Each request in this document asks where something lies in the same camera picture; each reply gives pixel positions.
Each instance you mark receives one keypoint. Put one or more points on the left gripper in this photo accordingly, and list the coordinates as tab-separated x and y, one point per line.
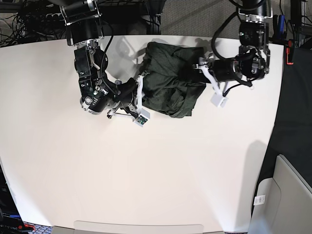
220	70

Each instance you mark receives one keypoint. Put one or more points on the black aluminium frame rail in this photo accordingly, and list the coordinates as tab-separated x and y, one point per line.
154	20

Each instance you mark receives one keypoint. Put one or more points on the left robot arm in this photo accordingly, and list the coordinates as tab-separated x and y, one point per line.
253	59

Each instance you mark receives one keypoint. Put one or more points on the green long-sleeve shirt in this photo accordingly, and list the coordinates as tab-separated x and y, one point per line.
164	91

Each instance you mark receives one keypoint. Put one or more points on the blue handled clamp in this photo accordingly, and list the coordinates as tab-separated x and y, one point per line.
281	26

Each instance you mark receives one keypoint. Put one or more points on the black box with orange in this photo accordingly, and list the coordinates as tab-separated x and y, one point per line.
10	219

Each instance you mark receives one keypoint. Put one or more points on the grey plastic bin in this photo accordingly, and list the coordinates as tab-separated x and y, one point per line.
288	203

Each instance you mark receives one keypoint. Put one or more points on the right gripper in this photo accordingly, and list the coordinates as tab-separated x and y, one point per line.
129	97

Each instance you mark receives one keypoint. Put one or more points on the red clamp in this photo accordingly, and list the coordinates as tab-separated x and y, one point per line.
290	52

